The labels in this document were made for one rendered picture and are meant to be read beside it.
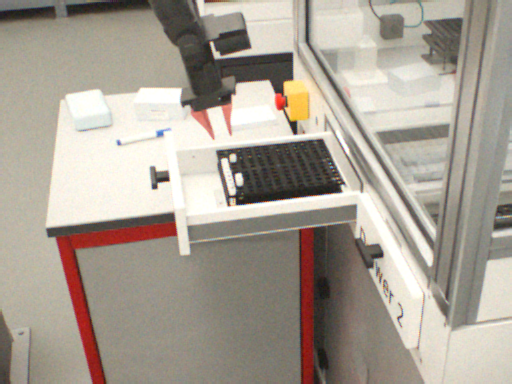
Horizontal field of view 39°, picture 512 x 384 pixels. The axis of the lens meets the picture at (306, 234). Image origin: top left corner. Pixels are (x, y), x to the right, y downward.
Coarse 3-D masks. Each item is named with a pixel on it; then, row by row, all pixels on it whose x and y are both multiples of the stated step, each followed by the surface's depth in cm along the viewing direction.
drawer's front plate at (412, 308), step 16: (368, 208) 123; (368, 224) 123; (384, 224) 120; (368, 240) 125; (384, 240) 116; (384, 256) 116; (400, 256) 112; (384, 272) 118; (400, 272) 109; (384, 288) 119; (400, 288) 110; (416, 288) 106; (416, 304) 106; (400, 320) 112; (416, 320) 108; (416, 336) 110
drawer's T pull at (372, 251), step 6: (360, 240) 119; (360, 246) 117; (366, 246) 118; (372, 246) 117; (378, 246) 117; (360, 252) 117; (366, 252) 116; (372, 252) 116; (378, 252) 116; (366, 258) 115; (372, 258) 116; (378, 258) 117; (366, 264) 114; (372, 264) 114
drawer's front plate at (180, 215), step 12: (168, 132) 146; (168, 144) 142; (168, 156) 138; (168, 168) 138; (180, 192) 128; (180, 204) 125; (180, 216) 125; (180, 228) 127; (180, 240) 128; (180, 252) 130
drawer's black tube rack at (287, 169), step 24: (288, 144) 148; (312, 144) 148; (240, 168) 140; (264, 168) 140; (288, 168) 140; (312, 168) 141; (336, 168) 140; (240, 192) 134; (264, 192) 133; (288, 192) 138; (312, 192) 138; (336, 192) 138
